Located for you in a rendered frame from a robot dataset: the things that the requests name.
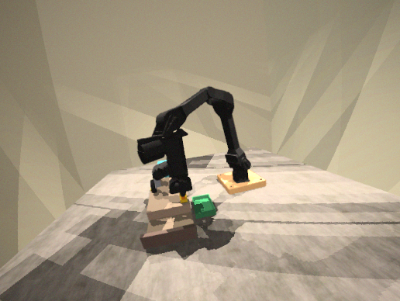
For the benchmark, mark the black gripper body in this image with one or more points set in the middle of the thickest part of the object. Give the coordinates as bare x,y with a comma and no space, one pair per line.
179,167

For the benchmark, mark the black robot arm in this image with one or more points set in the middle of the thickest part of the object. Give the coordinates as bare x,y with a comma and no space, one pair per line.
153,148

